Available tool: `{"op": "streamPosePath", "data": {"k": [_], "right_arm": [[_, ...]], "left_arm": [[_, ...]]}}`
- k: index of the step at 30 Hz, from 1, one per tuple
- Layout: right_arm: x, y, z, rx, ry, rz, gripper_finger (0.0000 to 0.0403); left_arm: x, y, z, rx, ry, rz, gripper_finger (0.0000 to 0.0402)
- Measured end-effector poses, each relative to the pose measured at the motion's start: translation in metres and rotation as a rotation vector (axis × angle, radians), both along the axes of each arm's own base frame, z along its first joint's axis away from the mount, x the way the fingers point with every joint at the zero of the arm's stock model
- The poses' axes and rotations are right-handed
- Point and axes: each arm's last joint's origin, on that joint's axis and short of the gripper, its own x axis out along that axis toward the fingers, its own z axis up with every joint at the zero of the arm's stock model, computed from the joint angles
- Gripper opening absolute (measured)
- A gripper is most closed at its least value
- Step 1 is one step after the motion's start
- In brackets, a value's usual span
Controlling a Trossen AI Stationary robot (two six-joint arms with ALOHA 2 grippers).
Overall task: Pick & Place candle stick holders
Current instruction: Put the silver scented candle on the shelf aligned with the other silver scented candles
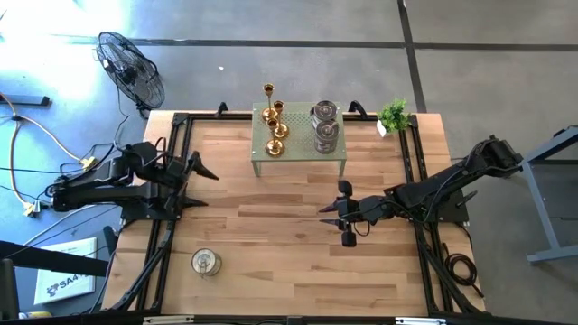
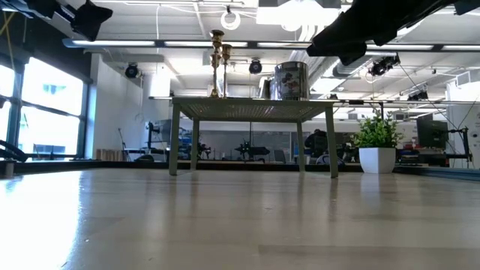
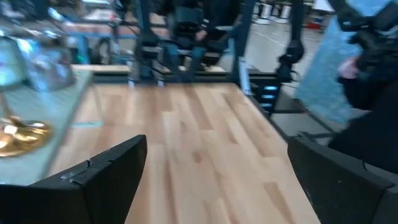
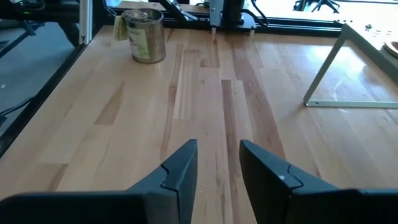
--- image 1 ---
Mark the small yellow object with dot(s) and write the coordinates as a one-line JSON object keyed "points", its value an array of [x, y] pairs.
{"points": [[34, 314]]}

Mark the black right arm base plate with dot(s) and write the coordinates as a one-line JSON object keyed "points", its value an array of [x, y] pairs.
{"points": [[456, 216]]}

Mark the black upright post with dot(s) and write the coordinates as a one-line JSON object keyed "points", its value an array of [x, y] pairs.
{"points": [[8, 289]]}

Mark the black floor fan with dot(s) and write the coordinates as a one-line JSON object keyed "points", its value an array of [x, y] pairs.
{"points": [[131, 72]]}

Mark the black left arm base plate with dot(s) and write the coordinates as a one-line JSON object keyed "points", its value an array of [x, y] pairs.
{"points": [[135, 214]]}

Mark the black stand beam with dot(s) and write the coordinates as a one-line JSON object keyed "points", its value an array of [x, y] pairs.
{"points": [[45, 258]]}

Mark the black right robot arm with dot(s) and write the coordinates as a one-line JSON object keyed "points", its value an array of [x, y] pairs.
{"points": [[451, 185]]}

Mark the black aluminium table frame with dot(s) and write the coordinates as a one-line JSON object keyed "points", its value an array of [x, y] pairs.
{"points": [[212, 116]]}

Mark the white metal bracket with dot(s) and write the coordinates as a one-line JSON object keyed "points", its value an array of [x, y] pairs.
{"points": [[420, 321], [167, 320]]}

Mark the silver jar table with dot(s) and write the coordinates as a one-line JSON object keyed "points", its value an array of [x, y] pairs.
{"points": [[324, 109]]}

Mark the white printed board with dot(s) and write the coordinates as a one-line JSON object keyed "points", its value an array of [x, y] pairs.
{"points": [[68, 289]]}

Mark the brass candlestick holder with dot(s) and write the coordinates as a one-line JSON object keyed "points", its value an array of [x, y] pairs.
{"points": [[274, 148], [281, 132], [269, 116]]}

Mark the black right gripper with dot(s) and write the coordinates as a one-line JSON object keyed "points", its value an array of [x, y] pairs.
{"points": [[366, 210]]}

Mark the black floor bar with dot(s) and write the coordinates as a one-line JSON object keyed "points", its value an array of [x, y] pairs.
{"points": [[27, 100]]}

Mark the green plant in white pot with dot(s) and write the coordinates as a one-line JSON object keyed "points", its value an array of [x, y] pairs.
{"points": [[394, 116]]}

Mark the silver jar front left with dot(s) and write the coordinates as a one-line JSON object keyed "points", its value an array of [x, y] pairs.
{"points": [[206, 262]]}

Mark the green perforated metal shelf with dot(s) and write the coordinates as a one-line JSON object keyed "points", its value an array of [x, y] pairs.
{"points": [[300, 144]]}

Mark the grey-blue metal table frame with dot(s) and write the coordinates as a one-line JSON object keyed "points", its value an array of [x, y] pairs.
{"points": [[538, 203]]}

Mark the glass candle jar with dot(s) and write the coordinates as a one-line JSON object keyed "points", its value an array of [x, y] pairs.
{"points": [[326, 137]]}

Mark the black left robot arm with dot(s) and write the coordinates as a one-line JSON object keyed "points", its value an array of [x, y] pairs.
{"points": [[99, 194]]}

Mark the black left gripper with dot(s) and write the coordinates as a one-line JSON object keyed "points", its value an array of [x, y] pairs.
{"points": [[176, 180]]}

